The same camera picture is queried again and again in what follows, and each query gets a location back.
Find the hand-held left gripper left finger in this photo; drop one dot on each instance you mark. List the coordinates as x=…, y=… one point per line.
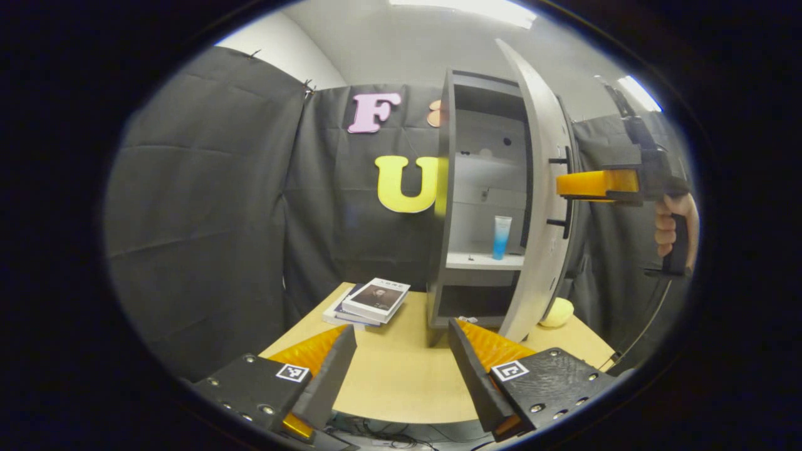
x=332, y=382

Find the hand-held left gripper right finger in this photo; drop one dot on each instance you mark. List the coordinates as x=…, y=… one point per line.
x=476, y=382

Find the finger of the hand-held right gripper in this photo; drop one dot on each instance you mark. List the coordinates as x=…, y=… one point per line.
x=598, y=183

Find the blue white tube bottle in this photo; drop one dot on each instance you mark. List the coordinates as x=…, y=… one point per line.
x=501, y=237

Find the dark grey cabinet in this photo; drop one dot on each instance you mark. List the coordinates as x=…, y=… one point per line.
x=445, y=250

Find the blue book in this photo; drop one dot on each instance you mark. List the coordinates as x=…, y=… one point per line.
x=338, y=313

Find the ceiling light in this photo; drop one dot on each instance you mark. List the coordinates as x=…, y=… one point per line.
x=463, y=9
x=639, y=93

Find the white cover book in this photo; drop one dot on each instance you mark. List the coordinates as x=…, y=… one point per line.
x=376, y=299

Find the yellow round sponge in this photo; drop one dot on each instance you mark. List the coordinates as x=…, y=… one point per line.
x=556, y=312

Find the black backdrop cloth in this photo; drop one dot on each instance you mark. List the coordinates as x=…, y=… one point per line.
x=200, y=219

